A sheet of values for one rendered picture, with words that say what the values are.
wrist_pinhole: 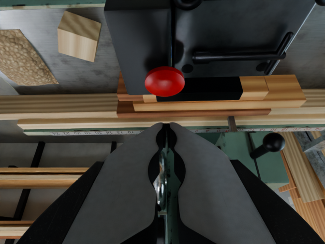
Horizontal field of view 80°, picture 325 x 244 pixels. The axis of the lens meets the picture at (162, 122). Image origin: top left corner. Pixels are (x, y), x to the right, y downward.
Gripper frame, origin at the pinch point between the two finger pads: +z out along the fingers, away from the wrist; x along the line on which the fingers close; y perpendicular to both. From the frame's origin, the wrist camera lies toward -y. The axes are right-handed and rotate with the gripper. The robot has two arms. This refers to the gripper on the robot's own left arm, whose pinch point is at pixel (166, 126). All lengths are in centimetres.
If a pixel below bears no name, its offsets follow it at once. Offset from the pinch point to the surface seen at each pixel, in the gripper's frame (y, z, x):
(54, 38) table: -3.5, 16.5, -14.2
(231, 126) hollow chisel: 10.2, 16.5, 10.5
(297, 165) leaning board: 104, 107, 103
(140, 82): -1.1, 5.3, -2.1
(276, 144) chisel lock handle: 5.1, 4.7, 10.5
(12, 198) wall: 188, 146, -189
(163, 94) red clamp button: -0.6, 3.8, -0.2
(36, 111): 8.1, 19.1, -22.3
